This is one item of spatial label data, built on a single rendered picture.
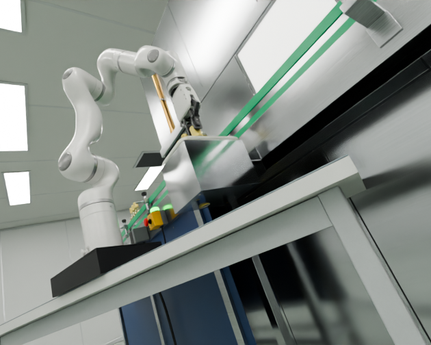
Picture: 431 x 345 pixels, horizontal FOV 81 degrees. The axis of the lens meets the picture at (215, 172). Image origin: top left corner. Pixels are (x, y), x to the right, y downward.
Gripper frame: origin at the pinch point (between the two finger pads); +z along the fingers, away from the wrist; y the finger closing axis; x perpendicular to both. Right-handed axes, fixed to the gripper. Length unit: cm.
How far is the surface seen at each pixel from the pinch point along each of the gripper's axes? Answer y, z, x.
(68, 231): 609, -151, -15
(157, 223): 52, 16, 0
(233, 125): 0.1, -1.3, -18.1
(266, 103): -16.7, 2.4, -18.5
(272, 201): -26.7, 36.8, 9.3
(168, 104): 64, -67, -36
